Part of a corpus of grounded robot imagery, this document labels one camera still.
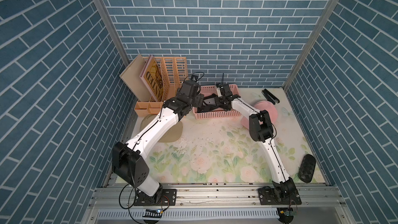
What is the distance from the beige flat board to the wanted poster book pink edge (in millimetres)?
18

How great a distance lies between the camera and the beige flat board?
91 cm

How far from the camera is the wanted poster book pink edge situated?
915 mm
